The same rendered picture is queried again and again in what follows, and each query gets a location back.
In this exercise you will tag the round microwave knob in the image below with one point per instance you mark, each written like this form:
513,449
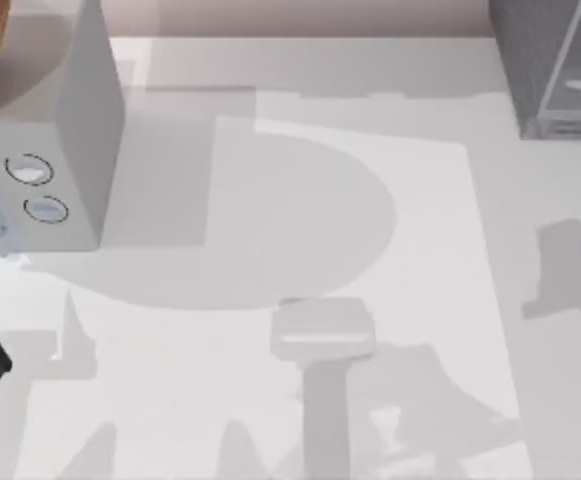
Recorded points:
29,169
46,209

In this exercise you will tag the pale microwave oven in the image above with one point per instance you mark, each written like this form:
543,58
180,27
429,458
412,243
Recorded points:
70,125

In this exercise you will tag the grey cabinet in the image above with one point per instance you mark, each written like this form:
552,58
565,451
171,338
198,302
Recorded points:
550,65

